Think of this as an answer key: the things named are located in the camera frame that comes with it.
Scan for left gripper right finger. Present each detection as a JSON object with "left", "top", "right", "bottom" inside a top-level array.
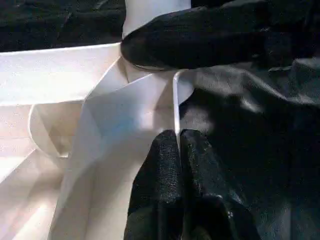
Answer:
[{"left": 179, "top": 128, "right": 261, "bottom": 240}]

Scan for white plastic table leg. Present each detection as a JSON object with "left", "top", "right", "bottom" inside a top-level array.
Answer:
[{"left": 122, "top": 0, "right": 192, "bottom": 42}]

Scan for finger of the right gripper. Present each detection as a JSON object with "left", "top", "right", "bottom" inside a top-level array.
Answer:
[{"left": 120, "top": 0, "right": 320, "bottom": 71}]

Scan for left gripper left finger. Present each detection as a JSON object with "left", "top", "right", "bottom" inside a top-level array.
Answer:
[{"left": 123, "top": 129, "right": 185, "bottom": 240}]

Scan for white plastic table top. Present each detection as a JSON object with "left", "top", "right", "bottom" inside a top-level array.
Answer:
[{"left": 0, "top": 42, "right": 195, "bottom": 240}]

